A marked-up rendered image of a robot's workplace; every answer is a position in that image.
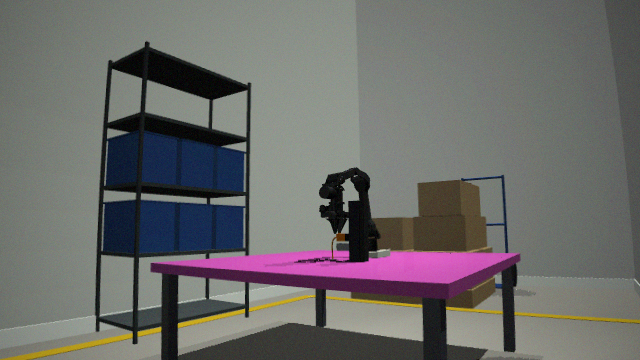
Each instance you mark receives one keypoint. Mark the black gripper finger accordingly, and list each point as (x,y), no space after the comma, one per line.
(334,223)
(341,225)

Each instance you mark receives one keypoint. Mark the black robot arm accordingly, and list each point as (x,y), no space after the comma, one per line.
(361,183)

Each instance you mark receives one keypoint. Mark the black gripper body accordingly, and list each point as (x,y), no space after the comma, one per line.
(336,210)

